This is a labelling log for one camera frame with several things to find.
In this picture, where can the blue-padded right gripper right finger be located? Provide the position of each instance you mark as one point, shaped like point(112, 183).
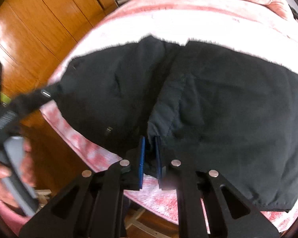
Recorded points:
point(208, 204)

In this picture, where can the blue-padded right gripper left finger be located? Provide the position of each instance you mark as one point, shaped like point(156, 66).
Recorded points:
point(90, 206)

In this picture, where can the black pants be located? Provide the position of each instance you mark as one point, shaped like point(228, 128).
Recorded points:
point(210, 106)

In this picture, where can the left hand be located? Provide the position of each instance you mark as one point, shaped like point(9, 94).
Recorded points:
point(15, 191)

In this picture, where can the orange wooden wardrobe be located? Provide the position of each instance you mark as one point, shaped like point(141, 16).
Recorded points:
point(35, 37)

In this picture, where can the pink patterned bed blanket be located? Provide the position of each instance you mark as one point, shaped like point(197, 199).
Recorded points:
point(241, 26)

